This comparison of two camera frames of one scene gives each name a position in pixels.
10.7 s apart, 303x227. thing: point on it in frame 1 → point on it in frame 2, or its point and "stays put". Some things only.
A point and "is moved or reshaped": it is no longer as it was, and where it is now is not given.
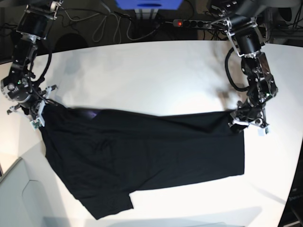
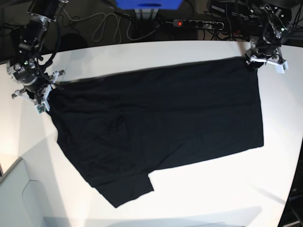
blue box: (149, 4) stays put
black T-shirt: (107, 153) is moved or reshaped
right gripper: (250, 111) → (262, 50)
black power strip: (192, 23) stays put
